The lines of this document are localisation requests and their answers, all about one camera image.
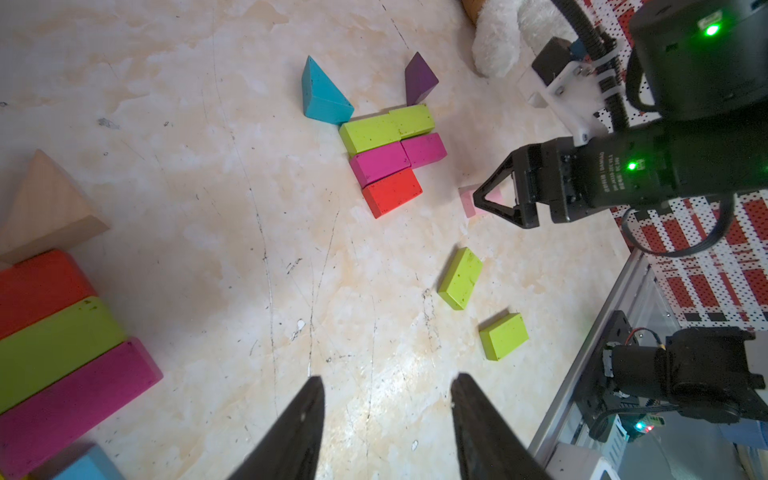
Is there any blue rectangular block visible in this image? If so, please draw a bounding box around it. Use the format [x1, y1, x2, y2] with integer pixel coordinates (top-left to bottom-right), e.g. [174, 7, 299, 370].
[53, 445, 125, 480]

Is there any pink block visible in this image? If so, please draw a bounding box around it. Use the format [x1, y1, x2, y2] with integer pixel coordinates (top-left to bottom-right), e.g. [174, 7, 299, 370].
[458, 184, 503, 219]

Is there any red block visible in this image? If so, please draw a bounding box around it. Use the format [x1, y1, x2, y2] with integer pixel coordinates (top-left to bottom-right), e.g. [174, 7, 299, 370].
[362, 168, 423, 219]
[1, 250, 97, 339]

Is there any natural wood triangle block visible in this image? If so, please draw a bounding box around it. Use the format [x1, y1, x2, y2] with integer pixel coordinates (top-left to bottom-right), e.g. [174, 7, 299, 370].
[1, 150, 110, 265]

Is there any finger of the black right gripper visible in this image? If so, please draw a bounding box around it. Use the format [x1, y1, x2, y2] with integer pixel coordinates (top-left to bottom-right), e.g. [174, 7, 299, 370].
[472, 149, 541, 230]

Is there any light green block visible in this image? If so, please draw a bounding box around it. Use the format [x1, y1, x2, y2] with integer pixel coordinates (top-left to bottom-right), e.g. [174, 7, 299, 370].
[339, 114, 401, 157]
[438, 247, 483, 311]
[388, 104, 435, 140]
[479, 313, 529, 361]
[1, 297, 128, 412]

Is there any light green block top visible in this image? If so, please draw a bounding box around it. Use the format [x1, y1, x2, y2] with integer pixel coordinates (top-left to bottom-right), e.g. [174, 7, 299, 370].
[388, 104, 435, 140]
[339, 114, 401, 157]

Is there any magenta rectangular block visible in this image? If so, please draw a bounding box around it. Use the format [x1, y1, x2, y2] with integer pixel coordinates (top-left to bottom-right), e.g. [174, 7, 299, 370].
[1, 338, 163, 479]

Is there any purple triangle block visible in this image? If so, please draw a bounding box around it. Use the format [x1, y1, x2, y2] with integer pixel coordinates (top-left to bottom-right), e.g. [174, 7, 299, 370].
[404, 52, 439, 106]

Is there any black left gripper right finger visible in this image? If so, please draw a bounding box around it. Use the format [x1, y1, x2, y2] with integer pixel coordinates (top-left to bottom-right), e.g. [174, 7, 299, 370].
[451, 373, 549, 480]

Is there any teal triangle block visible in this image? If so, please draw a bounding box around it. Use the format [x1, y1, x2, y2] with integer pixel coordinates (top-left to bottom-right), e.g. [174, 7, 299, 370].
[301, 56, 354, 125]

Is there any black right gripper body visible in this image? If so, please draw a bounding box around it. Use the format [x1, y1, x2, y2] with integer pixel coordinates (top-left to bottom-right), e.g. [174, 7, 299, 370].
[512, 128, 690, 228]

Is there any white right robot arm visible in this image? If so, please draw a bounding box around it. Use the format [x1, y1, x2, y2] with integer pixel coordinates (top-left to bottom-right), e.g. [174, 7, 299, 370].
[473, 1, 767, 426]

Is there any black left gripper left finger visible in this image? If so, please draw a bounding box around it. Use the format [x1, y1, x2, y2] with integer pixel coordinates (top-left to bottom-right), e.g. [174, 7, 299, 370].
[229, 376, 325, 480]

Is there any white teddy bear brown shirt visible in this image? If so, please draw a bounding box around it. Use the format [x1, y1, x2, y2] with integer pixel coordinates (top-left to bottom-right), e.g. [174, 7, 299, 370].
[461, 0, 577, 78]

